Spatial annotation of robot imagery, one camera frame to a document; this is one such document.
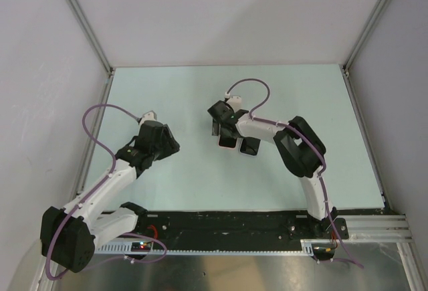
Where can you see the aluminium frame post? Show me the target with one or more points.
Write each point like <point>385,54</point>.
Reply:
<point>368,28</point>
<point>87,30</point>

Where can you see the pink phone case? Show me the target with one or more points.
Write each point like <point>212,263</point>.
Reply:
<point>226,144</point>

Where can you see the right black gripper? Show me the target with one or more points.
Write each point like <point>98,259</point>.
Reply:
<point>217,129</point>

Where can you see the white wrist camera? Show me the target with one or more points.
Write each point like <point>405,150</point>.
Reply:
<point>235,102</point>
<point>148,116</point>

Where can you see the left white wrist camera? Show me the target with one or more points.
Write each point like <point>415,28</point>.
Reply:
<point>148,116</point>

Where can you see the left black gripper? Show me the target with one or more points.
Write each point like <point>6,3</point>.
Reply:
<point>171,146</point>

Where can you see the right aluminium frame post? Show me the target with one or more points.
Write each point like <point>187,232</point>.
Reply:
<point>368,28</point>

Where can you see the left aluminium frame post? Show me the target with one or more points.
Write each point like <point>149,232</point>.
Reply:
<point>87,30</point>

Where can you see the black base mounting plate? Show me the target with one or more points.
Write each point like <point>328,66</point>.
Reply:
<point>237,229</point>

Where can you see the black phone teal edge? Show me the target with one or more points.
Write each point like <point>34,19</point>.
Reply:
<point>250,146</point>

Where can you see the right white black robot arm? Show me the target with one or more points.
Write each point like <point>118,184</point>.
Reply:
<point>301,150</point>

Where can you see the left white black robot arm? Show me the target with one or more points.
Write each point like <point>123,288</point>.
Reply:
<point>70,235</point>

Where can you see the small circuit board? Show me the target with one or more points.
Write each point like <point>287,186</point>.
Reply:
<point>323,253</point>
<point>141,246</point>

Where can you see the white slotted cable duct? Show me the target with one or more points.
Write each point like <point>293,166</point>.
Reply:
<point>123,247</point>

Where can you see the left small circuit board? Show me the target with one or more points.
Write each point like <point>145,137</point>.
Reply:
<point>141,246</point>

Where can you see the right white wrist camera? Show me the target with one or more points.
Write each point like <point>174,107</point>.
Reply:
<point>235,102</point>

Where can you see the black phone purple edge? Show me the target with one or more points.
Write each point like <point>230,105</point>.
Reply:
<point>226,142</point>

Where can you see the right small circuit board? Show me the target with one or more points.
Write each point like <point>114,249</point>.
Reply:
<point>323,253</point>

